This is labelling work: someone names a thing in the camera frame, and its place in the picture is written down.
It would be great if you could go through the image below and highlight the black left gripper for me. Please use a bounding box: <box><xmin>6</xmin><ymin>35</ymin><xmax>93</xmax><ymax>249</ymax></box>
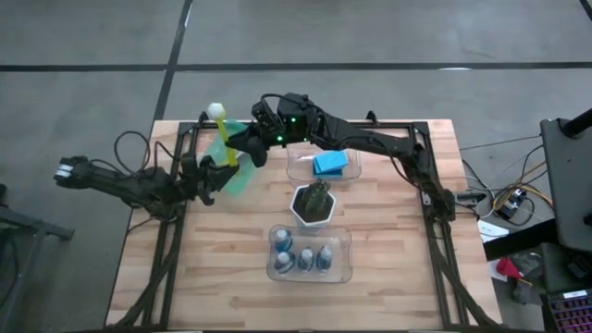
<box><xmin>178</xmin><ymin>152</ymin><xmax>242</xmax><ymax>207</ymax></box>

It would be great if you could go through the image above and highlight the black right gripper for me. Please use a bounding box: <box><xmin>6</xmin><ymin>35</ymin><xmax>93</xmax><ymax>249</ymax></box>
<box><xmin>225</xmin><ymin>124</ymin><xmax>287</xmax><ymax>169</ymax></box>

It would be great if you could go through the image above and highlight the yellow-green white-headed brush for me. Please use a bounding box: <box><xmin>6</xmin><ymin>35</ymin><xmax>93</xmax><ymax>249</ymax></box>
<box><xmin>206</xmin><ymin>102</ymin><xmax>240</xmax><ymax>167</ymax></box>

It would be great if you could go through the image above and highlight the green transparent plastic tray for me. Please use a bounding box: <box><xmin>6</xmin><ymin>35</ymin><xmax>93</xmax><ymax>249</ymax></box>
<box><xmin>203</xmin><ymin>118</ymin><xmax>258</xmax><ymax>198</ymax></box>

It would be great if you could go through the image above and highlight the clear plastic bin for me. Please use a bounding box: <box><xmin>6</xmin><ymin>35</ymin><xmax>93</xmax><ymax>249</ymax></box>
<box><xmin>285</xmin><ymin>138</ymin><xmax>363</xmax><ymax>183</ymax></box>
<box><xmin>266</xmin><ymin>225</ymin><xmax>353</xmax><ymax>284</ymax></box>

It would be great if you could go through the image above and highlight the green cactus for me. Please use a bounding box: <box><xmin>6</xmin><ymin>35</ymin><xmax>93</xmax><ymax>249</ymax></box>
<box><xmin>302</xmin><ymin>179</ymin><xmax>333</xmax><ymax>215</ymax></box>

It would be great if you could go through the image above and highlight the potted cactus in white pot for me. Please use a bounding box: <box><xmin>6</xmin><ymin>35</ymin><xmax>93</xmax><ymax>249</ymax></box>
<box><xmin>289</xmin><ymin>183</ymin><xmax>337</xmax><ymax>231</ymax></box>

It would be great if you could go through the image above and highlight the black chair base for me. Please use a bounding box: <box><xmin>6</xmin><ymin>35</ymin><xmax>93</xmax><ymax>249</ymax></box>
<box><xmin>0</xmin><ymin>183</ymin><xmax>75</xmax><ymax>333</ymax></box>

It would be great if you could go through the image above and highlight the white paper sheet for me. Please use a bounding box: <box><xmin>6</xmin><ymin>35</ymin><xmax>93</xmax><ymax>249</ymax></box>
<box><xmin>477</xmin><ymin>219</ymin><xmax>511</xmax><ymax>244</ymax></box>

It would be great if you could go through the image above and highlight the small blue black device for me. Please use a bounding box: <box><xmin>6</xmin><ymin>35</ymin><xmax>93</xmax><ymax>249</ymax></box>
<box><xmin>492</xmin><ymin>187</ymin><xmax>528</xmax><ymax>221</ymax></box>

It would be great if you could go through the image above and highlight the red object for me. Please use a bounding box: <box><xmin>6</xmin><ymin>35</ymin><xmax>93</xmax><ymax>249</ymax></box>
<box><xmin>495</xmin><ymin>256</ymin><xmax>524</xmax><ymax>280</ymax></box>

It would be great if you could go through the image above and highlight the grey black bag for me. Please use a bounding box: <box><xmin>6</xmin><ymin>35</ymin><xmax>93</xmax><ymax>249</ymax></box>
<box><xmin>508</xmin><ymin>252</ymin><xmax>551</xmax><ymax>306</ymax></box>

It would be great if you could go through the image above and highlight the black pole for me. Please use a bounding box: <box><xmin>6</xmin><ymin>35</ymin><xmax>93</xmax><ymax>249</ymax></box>
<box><xmin>561</xmin><ymin>108</ymin><xmax>592</xmax><ymax>139</ymax></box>

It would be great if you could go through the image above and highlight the backlit computer keyboard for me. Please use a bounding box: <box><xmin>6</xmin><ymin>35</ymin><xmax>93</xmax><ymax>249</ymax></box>
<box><xmin>539</xmin><ymin>289</ymin><xmax>592</xmax><ymax>333</ymax></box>

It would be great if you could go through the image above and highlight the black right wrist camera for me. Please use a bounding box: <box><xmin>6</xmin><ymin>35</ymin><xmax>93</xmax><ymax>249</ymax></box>
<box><xmin>251</xmin><ymin>98</ymin><xmax>279</xmax><ymax>130</ymax></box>

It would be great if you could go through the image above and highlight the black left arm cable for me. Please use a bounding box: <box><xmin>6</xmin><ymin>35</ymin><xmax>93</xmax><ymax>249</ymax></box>
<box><xmin>114</xmin><ymin>130</ymin><xmax>177</xmax><ymax>177</ymax></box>

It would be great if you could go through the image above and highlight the black metal table frame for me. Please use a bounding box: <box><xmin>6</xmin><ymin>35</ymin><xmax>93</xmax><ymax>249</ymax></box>
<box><xmin>106</xmin><ymin>109</ymin><xmax>504</xmax><ymax>333</ymax></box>

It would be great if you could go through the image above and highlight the black floor cable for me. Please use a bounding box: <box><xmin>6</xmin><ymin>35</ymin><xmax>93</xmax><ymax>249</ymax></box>
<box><xmin>460</xmin><ymin>134</ymin><xmax>542</xmax><ymax>152</ymax></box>

